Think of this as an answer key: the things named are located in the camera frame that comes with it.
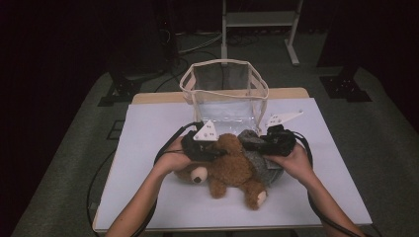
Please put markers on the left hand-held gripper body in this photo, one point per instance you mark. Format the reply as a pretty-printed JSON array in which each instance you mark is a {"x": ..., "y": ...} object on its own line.
[{"x": 197, "y": 148}]

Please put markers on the black equipment stand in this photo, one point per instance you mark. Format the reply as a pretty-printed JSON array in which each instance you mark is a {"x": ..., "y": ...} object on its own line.
[{"x": 169, "y": 33}]

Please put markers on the person's left hand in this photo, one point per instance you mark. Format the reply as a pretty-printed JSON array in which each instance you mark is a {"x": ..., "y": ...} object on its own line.
[{"x": 171, "y": 159}]

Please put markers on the white table cover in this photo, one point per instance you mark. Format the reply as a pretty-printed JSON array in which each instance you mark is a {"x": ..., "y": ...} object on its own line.
[{"x": 148, "y": 125}]

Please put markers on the grey fluffy cloth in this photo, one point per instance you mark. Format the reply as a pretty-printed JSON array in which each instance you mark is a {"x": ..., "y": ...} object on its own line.
[{"x": 263, "y": 168}]

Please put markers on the brown teddy bear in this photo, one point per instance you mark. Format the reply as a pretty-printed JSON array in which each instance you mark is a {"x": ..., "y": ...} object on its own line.
[{"x": 230, "y": 168}]

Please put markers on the wooden table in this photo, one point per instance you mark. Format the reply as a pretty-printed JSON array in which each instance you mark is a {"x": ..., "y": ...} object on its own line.
[{"x": 158, "y": 98}]

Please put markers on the person's right hand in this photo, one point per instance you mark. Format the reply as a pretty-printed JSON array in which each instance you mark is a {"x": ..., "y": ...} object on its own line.
[{"x": 296, "y": 164}]

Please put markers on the black floor socket plate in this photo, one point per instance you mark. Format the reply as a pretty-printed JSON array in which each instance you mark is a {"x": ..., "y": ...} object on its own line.
[{"x": 116, "y": 130}]

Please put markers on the white metal stand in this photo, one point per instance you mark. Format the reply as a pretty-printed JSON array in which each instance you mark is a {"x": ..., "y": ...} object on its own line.
[{"x": 260, "y": 19}]

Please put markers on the clear plastic bag cream trim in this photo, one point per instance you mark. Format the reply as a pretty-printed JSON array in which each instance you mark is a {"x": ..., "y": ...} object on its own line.
[{"x": 227, "y": 112}]

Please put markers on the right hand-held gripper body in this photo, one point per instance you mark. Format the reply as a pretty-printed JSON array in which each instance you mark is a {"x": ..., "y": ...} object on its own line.
[{"x": 280, "y": 143}]

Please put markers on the black stand base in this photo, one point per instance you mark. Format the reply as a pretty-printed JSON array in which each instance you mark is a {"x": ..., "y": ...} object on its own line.
[
  {"x": 346, "y": 88},
  {"x": 122, "y": 90}
]

